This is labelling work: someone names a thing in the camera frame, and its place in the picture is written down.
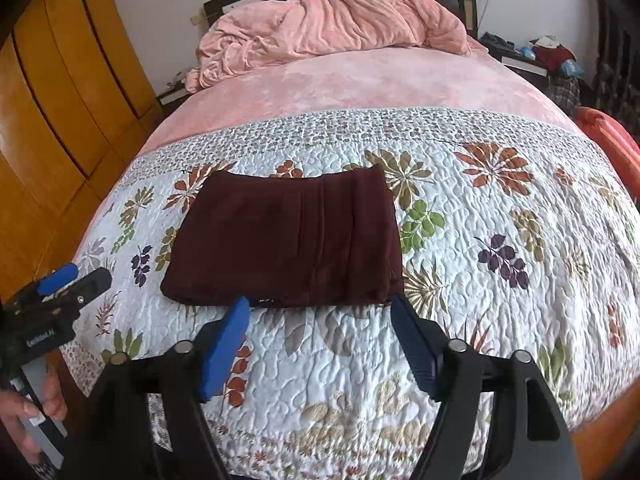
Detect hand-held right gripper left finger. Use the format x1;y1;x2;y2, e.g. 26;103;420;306
60;296;251;480

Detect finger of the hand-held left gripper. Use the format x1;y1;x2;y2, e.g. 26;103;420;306
52;267;113;307
35;262;80;297

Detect blue plastic bag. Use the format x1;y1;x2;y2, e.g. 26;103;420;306
556;59;587;80

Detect dark wooden rack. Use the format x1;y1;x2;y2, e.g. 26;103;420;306
582;0;640;133

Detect pink bed sheet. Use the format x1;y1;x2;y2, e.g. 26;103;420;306
137;42;576;158

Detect dark nightstand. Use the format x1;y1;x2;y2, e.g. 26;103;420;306
479;34;552;79
156;77;195;109

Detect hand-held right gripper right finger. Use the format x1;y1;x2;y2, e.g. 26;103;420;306
390;292;583;480

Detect red cloth pile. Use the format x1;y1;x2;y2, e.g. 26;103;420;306
531;40;577;74

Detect plaid cloth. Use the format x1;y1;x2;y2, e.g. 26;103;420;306
544;75;582;112

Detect maroon pants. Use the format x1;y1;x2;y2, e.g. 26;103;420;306
160;166;406;308

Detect orange wooden wardrobe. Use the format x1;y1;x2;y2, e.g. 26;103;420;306
0;0;163;301

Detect floral quilted bedspread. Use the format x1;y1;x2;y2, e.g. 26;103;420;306
62;107;640;480

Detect pink crumpled duvet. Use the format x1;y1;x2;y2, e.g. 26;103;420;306
185;0;473;93

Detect person's left hand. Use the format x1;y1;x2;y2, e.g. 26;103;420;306
0;366;69;467

